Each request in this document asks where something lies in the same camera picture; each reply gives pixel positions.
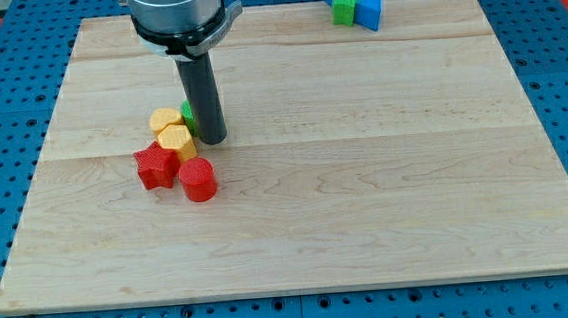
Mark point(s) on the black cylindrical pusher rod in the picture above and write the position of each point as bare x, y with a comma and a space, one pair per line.
197, 77

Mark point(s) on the red star block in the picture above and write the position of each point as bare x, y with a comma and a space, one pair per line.
156, 166

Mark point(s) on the green star block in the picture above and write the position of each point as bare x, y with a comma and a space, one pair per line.
343, 12

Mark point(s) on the green round block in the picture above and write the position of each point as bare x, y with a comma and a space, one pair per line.
188, 117

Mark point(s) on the yellow round block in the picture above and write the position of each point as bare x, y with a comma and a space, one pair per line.
164, 117

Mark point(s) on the yellow hexagon block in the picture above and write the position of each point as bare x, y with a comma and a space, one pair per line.
178, 139

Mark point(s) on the red cylinder block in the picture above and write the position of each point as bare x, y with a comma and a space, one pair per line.
198, 180

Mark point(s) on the light wooden board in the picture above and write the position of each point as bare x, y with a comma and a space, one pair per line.
354, 160

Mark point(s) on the blue triangle block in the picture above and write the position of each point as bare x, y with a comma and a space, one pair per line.
368, 14

